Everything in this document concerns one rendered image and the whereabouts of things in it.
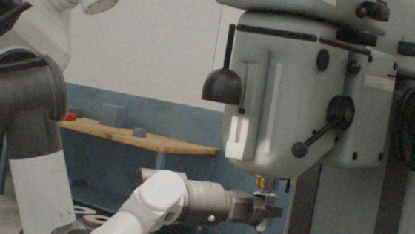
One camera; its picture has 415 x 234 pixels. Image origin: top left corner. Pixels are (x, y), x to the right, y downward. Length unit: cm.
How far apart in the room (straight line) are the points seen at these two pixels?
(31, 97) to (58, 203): 17
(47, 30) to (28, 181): 26
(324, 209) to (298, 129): 50
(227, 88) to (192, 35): 584
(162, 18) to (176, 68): 53
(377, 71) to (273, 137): 32
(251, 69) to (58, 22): 37
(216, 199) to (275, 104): 21
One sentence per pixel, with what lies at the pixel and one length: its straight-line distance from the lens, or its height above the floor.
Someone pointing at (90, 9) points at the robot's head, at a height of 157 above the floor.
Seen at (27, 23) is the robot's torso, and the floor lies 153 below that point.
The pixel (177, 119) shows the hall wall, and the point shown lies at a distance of 722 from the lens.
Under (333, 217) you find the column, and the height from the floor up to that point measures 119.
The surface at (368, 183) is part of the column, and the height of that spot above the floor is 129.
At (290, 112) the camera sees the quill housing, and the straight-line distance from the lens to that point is 147.
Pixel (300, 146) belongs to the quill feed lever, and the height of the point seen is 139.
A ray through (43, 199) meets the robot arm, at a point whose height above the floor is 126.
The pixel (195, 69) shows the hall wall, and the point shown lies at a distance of 715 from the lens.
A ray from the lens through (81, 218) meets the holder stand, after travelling 190.
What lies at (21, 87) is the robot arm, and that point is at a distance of 120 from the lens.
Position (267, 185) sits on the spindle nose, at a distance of 156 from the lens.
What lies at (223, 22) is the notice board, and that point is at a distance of 702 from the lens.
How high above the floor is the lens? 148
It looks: 3 degrees down
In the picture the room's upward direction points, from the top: 9 degrees clockwise
